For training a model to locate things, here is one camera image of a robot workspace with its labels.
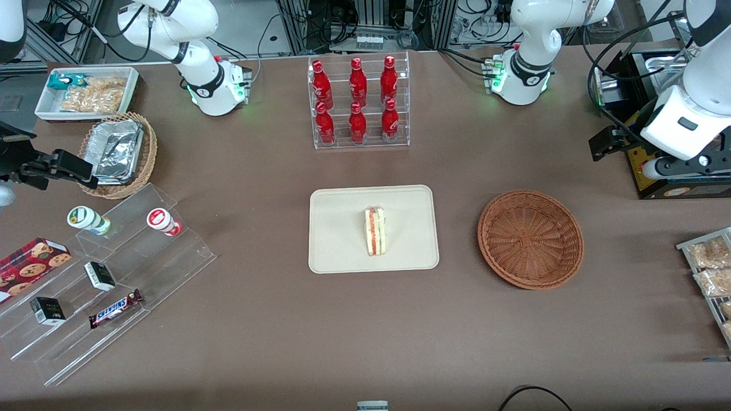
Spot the small black carton box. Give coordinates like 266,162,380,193
30,297,66,326
84,261,116,292

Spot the brown wicker basket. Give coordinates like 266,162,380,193
477,190,584,291

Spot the white rectangular bin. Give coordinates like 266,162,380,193
34,66,140,123

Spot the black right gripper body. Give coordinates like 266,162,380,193
0,121,56,192

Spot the triangle sandwich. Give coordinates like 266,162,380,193
364,207,387,257

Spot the tray with snack bags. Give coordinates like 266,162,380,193
676,227,731,350

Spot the black table cable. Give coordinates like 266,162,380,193
498,386,573,411

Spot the light wicker basket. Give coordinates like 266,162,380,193
79,111,158,200

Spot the red cookie box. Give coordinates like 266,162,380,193
0,237,72,304

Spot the clear acrylic bottle rack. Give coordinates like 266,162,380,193
307,51,411,150

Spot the red cola bottle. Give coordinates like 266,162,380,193
315,102,336,145
312,60,334,110
348,102,367,144
381,99,400,143
380,55,399,106
349,57,368,107

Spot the clear acrylic stepped stand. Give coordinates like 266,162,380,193
0,183,218,388

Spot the silver metal tray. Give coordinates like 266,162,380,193
594,50,694,107

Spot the Snickers chocolate bar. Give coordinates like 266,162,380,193
89,289,143,329

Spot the teal snack packet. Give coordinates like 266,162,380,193
47,73,87,92

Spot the red lid yogurt bottle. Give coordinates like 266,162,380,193
146,208,182,237

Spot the silver foil container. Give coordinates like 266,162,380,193
91,119,144,185

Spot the beige plastic tray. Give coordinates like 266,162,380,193
308,184,440,275

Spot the clear bag of chips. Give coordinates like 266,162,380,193
85,76,127,93
60,87,125,114

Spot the aluminium frame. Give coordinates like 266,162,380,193
274,0,457,55

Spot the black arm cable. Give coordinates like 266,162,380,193
587,13,694,150

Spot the green lid yogurt bottle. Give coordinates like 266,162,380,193
67,205,112,236

